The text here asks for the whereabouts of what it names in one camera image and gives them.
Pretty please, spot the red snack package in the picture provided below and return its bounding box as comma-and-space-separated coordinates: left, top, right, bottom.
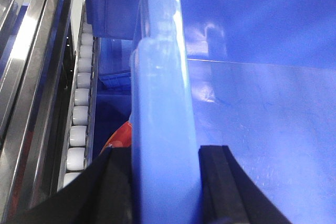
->
100, 121, 132, 153

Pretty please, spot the white roller conveyor track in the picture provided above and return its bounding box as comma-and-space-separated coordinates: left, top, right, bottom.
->
56, 4, 100, 191

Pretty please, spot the upper background blue bin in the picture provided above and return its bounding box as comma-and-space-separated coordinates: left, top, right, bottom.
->
86, 0, 139, 40

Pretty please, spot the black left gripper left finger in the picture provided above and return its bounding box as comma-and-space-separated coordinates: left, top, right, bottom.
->
8, 147, 133, 223

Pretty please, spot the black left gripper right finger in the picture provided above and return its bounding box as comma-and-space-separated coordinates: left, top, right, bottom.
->
198, 145, 290, 223

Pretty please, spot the stainless steel rack rail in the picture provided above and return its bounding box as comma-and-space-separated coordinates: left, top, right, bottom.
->
1, 0, 75, 222

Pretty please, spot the blue plastic bin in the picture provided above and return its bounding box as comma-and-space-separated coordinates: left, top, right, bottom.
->
132, 0, 335, 223

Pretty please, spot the lower left blue bin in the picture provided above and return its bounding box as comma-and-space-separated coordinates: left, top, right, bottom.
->
92, 38, 133, 158

